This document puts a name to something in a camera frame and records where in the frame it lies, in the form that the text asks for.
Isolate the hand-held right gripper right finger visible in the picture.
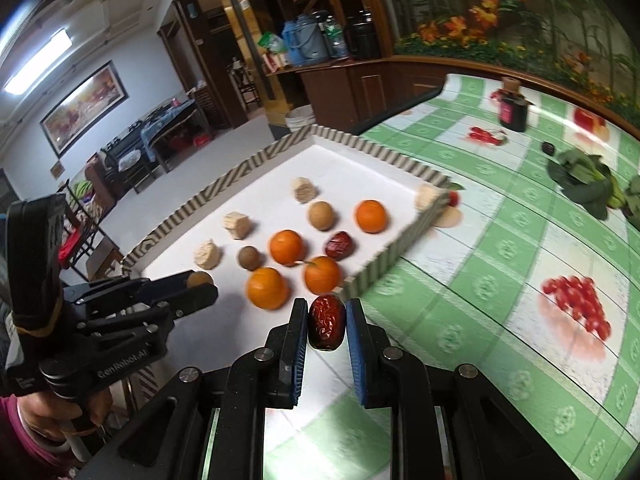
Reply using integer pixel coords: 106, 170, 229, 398
346, 298, 596, 480

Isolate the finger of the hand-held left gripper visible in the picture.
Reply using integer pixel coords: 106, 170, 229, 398
65, 270, 197, 308
80, 284, 219, 341

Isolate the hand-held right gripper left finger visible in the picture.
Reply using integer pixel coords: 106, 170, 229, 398
75, 297, 309, 480

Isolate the red date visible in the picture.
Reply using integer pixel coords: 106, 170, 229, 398
324, 230, 357, 262
307, 294, 346, 352

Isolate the sugarcane piece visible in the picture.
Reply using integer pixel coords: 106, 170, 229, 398
193, 240, 222, 271
222, 211, 252, 240
291, 176, 319, 204
415, 182, 448, 210

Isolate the dark brown longan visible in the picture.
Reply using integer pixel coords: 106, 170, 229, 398
237, 246, 262, 272

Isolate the large orange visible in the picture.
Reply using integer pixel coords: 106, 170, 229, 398
245, 266, 292, 310

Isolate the orange with stem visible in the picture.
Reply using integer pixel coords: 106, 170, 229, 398
295, 255, 343, 296

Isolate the small orange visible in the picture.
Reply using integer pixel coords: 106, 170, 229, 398
269, 229, 305, 267

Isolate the white box with striped rim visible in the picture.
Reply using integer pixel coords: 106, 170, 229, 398
120, 125, 451, 421

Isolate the person's left forearm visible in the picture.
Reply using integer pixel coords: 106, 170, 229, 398
0, 395, 68, 480

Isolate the person's left hand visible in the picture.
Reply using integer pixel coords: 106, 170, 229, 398
17, 389, 113, 437

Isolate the black chair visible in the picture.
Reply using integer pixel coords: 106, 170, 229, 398
100, 135, 151, 196

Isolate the table with blue cloth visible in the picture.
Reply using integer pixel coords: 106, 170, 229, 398
140, 100, 211, 171

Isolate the green checked fruit-print tablecloth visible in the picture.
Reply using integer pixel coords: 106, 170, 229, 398
260, 72, 640, 480

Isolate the ceiling light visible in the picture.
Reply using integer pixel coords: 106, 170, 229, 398
4, 27, 73, 95

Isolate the white bucket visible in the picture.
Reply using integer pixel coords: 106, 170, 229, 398
285, 105, 317, 133

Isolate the wooden chair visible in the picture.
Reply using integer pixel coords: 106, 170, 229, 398
230, 57, 261, 111

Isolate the dark wooden shelf unit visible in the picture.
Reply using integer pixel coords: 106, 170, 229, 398
157, 0, 251, 131

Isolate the wooden cabinet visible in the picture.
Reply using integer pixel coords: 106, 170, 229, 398
265, 57, 451, 136

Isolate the green bag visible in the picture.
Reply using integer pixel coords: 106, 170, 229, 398
257, 31, 288, 56

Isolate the blue plastic pitcher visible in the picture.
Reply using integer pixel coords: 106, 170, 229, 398
281, 22, 300, 66

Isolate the blue thermos jug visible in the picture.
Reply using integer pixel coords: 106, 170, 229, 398
296, 12, 331, 66

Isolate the bok choy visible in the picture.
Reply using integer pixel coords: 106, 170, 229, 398
622, 175, 640, 231
546, 149, 626, 220

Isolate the dark jar with cork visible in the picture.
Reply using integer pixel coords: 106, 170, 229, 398
492, 76, 533, 133

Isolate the clear water bottle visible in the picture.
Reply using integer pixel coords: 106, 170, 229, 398
325, 15, 348, 58

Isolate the black kettle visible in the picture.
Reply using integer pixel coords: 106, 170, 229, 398
347, 10, 381, 58

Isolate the glass tank with plants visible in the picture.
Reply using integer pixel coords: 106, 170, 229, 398
375, 0, 640, 128

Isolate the framed wall painting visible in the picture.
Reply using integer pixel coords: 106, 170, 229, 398
39, 60, 128, 157

